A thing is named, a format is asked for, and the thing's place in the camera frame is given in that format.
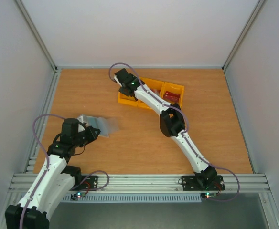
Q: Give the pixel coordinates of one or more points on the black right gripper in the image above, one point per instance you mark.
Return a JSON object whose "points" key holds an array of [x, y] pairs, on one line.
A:
{"points": [[125, 91]]}

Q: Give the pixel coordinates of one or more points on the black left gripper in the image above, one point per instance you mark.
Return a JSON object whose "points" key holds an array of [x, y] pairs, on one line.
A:
{"points": [[92, 137]]}

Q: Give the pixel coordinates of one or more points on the beige card holder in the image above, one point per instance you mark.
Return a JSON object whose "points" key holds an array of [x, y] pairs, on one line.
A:
{"points": [[106, 125]]}

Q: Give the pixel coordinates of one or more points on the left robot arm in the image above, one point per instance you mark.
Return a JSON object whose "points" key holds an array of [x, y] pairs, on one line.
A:
{"points": [[55, 179]]}

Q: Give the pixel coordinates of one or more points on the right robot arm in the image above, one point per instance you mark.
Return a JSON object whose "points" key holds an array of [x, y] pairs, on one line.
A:
{"points": [[172, 124]]}

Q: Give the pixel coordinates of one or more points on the pink red card in bin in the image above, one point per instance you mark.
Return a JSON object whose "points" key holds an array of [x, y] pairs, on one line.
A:
{"points": [[156, 91]]}

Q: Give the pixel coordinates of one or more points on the yellow plastic bin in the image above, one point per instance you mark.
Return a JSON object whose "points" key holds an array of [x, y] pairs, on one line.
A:
{"points": [[146, 97], [127, 100], [174, 88]]}

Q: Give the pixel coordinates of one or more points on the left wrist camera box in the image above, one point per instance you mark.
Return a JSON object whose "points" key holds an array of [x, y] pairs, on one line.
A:
{"points": [[83, 122]]}

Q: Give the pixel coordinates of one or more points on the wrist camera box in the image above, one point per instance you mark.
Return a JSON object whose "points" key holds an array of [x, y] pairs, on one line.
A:
{"points": [[114, 79], [83, 122]]}

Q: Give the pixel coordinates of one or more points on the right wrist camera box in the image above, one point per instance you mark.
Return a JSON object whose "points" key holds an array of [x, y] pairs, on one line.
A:
{"points": [[114, 79]]}

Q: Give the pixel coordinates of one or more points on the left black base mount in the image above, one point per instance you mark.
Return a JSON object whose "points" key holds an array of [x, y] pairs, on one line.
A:
{"points": [[90, 183]]}

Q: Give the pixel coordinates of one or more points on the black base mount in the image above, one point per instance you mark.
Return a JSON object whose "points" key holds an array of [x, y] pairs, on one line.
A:
{"points": [[90, 183], [192, 183]]}

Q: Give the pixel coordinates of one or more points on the aluminium front rail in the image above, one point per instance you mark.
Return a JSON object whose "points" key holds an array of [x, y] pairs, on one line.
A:
{"points": [[171, 183]]}

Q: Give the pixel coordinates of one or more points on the grey slotted cable duct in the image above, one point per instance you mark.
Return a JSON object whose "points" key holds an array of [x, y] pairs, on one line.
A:
{"points": [[134, 198]]}

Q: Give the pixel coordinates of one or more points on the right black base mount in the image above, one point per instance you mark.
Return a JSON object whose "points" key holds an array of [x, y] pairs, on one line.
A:
{"points": [[192, 183]]}

